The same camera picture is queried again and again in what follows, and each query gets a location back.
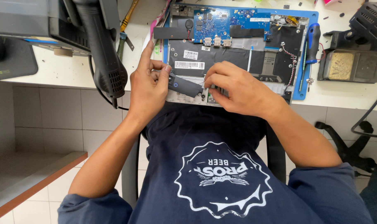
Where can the person's left hand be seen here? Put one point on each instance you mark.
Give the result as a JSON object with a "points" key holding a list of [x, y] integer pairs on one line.
{"points": [[145, 93]]}

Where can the black soldering iron stand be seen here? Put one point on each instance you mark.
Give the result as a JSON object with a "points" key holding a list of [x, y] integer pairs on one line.
{"points": [[354, 46]]}

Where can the person's navy printed shirt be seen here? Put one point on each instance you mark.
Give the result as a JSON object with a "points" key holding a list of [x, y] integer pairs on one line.
{"points": [[225, 174]]}

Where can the black hot air gun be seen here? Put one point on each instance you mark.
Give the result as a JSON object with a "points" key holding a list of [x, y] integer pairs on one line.
{"points": [[101, 49]]}

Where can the person's right hand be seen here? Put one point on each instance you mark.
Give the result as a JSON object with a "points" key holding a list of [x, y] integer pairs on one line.
{"points": [[238, 88]]}

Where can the black pouch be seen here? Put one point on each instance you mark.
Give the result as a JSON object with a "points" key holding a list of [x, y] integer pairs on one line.
{"points": [[10, 59]]}

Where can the blue repair mat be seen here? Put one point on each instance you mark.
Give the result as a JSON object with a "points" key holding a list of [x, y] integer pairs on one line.
{"points": [[311, 56]]}

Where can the blue laptop motherboard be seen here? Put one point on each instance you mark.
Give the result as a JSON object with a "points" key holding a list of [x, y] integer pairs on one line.
{"points": [[221, 26]]}

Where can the person's right fingers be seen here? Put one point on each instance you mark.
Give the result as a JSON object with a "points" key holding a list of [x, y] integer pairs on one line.
{"points": [[215, 81]]}

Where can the black laptop speaker module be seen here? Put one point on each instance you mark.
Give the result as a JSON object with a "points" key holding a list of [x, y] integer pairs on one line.
{"points": [[185, 87]]}

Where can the grey rework station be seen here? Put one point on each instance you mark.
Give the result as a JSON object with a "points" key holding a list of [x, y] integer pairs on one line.
{"points": [[42, 23]]}

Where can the opened laptop bottom chassis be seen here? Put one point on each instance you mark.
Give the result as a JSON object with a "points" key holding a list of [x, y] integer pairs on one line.
{"points": [[238, 53]]}

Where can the black chair base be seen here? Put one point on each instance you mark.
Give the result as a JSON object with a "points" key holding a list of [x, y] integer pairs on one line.
{"points": [[350, 149]]}

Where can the pink tweezers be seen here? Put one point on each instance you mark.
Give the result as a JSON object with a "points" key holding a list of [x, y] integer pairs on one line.
{"points": [[159, 21]]}

